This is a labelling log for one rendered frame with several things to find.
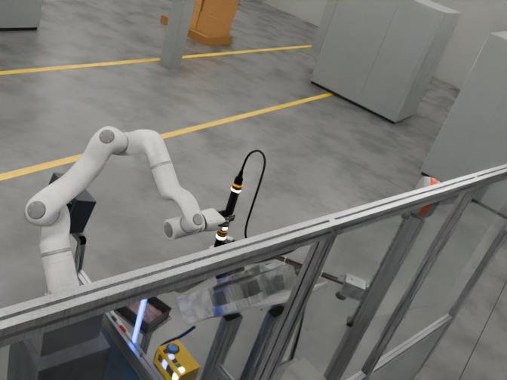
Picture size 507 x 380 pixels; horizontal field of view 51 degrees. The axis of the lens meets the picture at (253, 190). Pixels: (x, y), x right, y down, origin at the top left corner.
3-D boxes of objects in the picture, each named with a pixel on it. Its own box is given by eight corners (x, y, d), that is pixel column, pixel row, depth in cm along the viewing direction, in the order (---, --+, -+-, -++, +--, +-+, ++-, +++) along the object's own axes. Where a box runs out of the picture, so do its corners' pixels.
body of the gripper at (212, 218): (188, 222, 225) (210, 217, 233) (203, 237, 219) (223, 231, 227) (193, 208, 221) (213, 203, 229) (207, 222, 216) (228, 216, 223)
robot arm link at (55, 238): (35, 258, 208) (23, 199, 209) (53, 255, 226) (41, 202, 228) (66, 250, 208) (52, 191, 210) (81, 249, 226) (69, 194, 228)
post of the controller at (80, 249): (81, 270, 266) (86, 239, 257) (75, 271, 264) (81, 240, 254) (78, 266, 267) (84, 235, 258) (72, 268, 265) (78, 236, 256)
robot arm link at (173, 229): (198, 210, 216) (185, 216, 222) (171, 216, 207) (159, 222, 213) (204, 230, 215) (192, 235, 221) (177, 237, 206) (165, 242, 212)
